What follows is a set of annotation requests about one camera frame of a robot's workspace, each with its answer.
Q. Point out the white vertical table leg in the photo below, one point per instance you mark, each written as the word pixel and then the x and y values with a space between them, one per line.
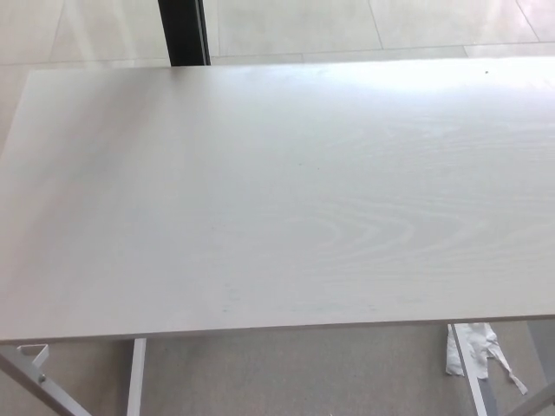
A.
pixel 137 377

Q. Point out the white table leg with tape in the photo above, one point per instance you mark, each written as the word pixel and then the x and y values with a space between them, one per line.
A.
pixel 472 377

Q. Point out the black door frame post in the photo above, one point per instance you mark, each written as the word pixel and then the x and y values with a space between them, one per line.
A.
pixel 182 32

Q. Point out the white diagonal table leg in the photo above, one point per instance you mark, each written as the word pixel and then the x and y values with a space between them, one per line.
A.
pixel 30 377

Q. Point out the torn white paper scrap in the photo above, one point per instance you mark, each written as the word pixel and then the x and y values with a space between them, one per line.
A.
pixel 476 346

